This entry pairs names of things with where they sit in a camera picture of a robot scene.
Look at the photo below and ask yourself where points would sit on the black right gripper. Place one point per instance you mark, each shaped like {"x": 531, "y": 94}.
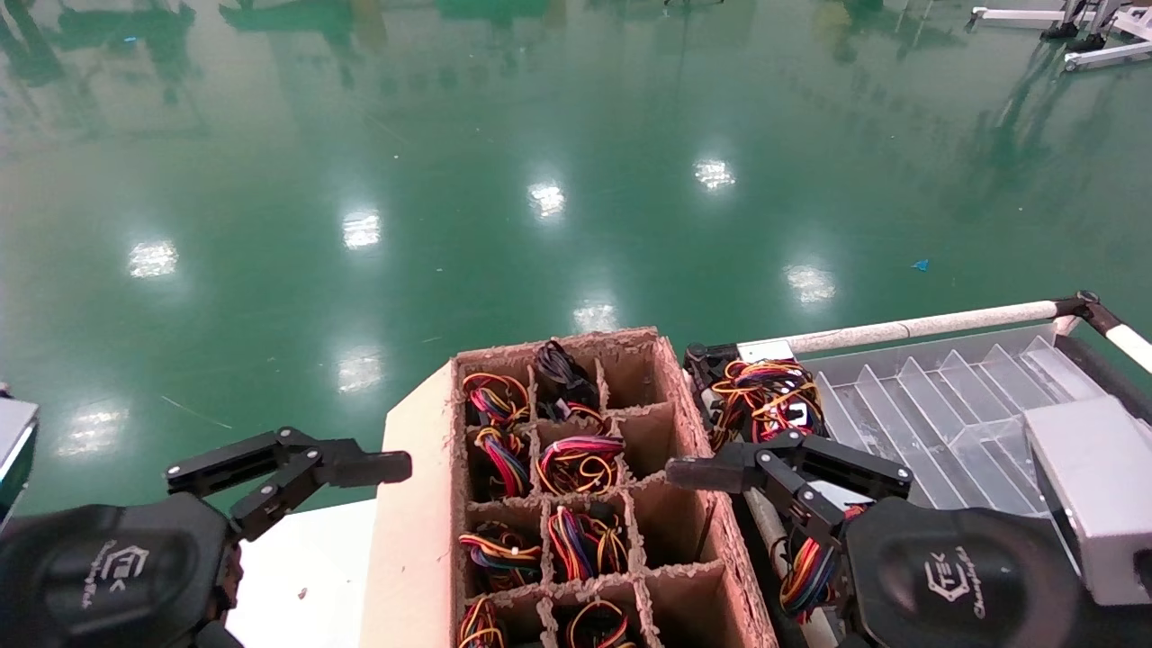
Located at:
{"x": 963, "y": 576}

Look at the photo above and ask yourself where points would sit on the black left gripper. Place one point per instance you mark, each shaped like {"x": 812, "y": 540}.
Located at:
{"x": 108, "y": 576}

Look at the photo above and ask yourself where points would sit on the grey rack pipe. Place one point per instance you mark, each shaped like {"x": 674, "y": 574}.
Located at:
{"x": 765, "y": 526}

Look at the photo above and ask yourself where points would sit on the clear plastic ridged tray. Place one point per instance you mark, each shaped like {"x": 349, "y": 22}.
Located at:
{"x": 945, "y": 405}

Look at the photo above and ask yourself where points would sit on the brown divided cardboard box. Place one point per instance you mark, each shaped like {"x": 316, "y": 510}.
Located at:
{"x": 414, "y": 504}

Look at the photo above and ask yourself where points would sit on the long white rack pipe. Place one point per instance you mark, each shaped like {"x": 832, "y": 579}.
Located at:
{"x": 918, "y": 326}

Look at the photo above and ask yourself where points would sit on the black pipe joint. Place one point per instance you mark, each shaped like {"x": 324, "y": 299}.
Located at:
{"x": 1089, "y": 309}

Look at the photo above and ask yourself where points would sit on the short white rack pipe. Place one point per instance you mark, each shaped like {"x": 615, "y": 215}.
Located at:
{"x": 1136, "y": 346}

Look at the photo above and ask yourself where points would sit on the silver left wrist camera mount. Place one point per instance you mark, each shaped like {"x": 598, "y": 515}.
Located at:
{"x": 16, "y": 450}

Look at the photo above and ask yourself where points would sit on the white metal floor frame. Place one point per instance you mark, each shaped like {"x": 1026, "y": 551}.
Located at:
{"x": 1093, "y": 36}

